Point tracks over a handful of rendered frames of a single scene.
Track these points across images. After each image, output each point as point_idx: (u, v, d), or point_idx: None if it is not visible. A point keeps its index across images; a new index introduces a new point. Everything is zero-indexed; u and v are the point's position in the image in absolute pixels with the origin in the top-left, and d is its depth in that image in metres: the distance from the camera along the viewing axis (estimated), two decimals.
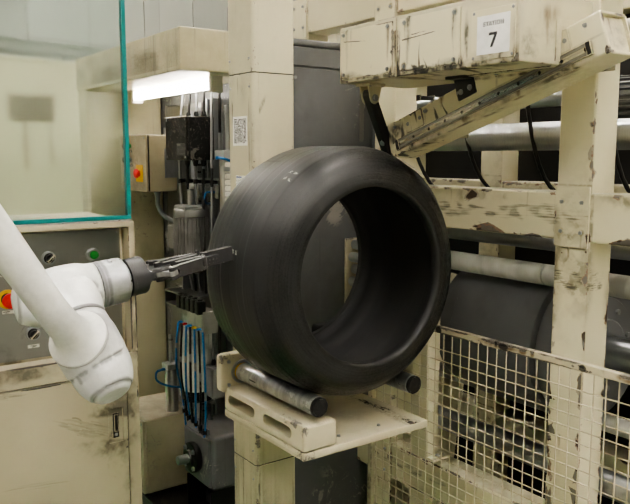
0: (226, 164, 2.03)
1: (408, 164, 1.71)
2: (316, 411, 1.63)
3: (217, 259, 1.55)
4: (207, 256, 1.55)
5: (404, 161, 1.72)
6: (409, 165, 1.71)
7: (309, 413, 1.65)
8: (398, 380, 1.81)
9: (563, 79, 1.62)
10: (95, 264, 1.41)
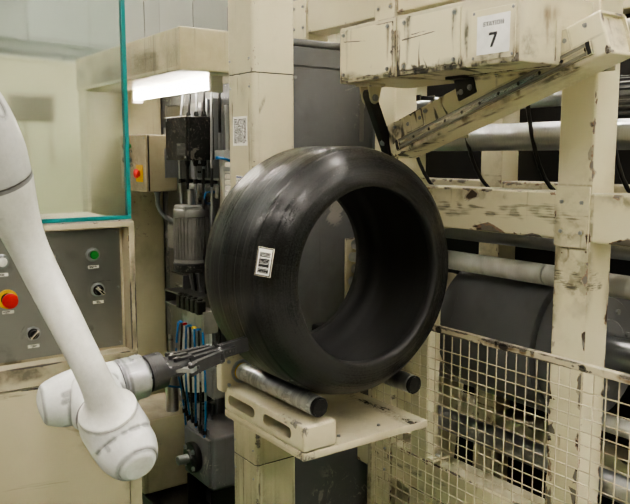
0: (226, 164, 2.03)
1: (265, 267, 1.53)
2: (320, 402, 1.63)
3: (234, 351, 1.60)
4: (224, 348, 1.59)
5: (260, 269, 1.53)
6: (266, 265, 1.53)
7: (306, 398, 1.65)
8: (400, 389, 1.82)
9: (563, 79, 1.62)
10: (117, 363, 1.46)
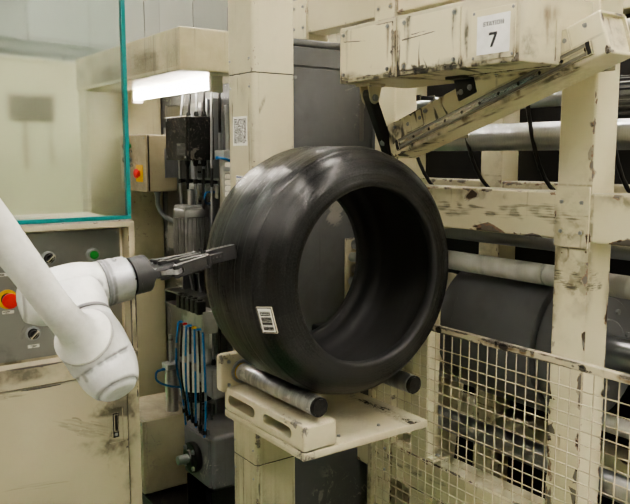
0: (226, 164, 2.03)
1: (270, 325, 1.55)
2: (318, 403, 1.63)
3: (221, 257, 1.56)
4: (211, 254, 1.55)
5: (266, 327, 1.56)
6: (270, 323, 1.55)
7: (304, 402, 1.64)
8: (403, 390, 1.82)
9: (563, 79, 1.62)
10: (99, 263, 1.41)
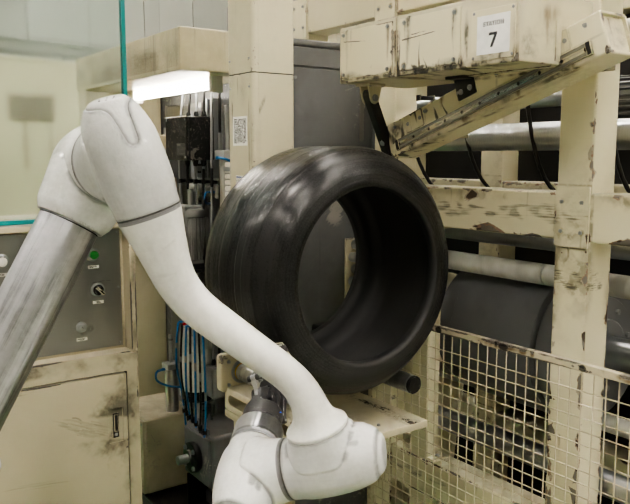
0: (226, 164, 2.03)
1: None
2: None
3: None
4: None
5: None
6: None
7: None
8: None
9: (563, 79, 1.62)
10: None
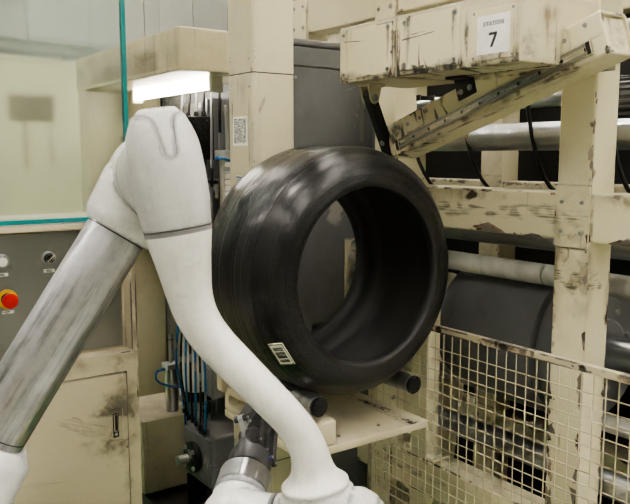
0: (226, 164, 2.03)
1: (285, 357, 1.58)
2: (318, 413, 1.63)
3: None
4: None
5: (282, 360, 1.59)
6: (285, 356, 1.58)
7: None
8: None
9: (563, 79, 1.62)
10: None
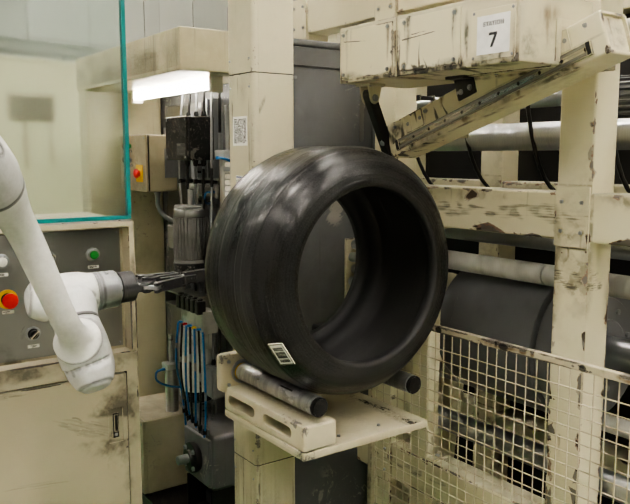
0: (226, 164, 2.03)
1: (285, 357, 1.58)
2: (318, 413, 1.63)
3: (194, 279, 1.88)
4: (186, 275, 1.87)
5: (282, 360, 1.59)
6: (285, 356, 1.58)
7: None
8: None
9: (563, 79, 1.62)
10: (94, 274, 1.73)
